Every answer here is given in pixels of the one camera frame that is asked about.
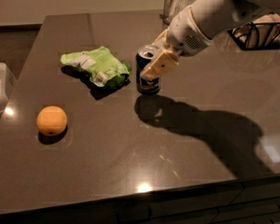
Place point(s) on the green rice chip bag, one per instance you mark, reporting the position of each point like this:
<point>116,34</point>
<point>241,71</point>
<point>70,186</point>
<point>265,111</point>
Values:
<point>103,69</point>

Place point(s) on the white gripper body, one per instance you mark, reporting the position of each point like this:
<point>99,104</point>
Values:
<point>184,32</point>

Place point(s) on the black wire basket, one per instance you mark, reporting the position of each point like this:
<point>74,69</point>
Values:
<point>260,34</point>

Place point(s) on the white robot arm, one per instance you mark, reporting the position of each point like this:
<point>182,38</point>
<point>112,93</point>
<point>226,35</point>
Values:
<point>216,16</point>

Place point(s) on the orange fruit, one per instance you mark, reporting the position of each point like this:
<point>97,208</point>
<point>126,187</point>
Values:
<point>51,121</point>

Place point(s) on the clear glass with straws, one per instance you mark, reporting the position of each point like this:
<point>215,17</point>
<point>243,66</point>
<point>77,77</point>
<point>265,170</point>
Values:
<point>171,8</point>

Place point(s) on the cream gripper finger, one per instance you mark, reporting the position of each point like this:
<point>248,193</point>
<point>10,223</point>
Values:
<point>164,62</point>
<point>160,41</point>

